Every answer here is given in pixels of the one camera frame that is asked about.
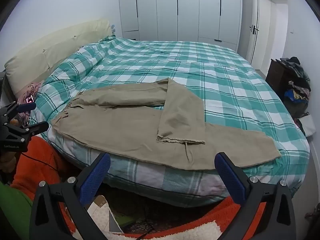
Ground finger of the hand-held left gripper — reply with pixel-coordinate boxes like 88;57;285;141
6;121;49;140
0;102;36;123

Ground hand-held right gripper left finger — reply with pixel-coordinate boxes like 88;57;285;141
29;152;120;240

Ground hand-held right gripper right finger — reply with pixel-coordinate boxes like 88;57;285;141
214;152;297;240

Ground khaki pants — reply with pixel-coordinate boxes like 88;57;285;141
51;78;282;171

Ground pink patterned cloth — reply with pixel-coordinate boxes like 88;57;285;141
16;81;45;128

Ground white paper bag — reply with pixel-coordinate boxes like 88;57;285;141
86;194;124;233

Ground green cloth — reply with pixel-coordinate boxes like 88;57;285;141
0;181;33;232

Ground green plaid pillow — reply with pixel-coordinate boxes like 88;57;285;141
41;45;105;90

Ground cream padded headboard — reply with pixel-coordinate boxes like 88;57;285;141
4;19;112;98

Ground patterned rug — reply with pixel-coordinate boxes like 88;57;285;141
107;184;227;233

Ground green plaid duvet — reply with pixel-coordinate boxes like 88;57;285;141
29;37;310;207

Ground dark wooden dresser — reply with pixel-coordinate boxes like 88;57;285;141
265;59;293;101

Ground pile of clothes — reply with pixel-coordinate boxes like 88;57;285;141
280;57;312;118

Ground white door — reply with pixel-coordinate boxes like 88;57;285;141
250;0;272;71

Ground white wardrobe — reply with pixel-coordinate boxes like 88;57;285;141
118;0;243;52

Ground black cable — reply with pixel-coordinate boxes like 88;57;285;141
19;152;64;174

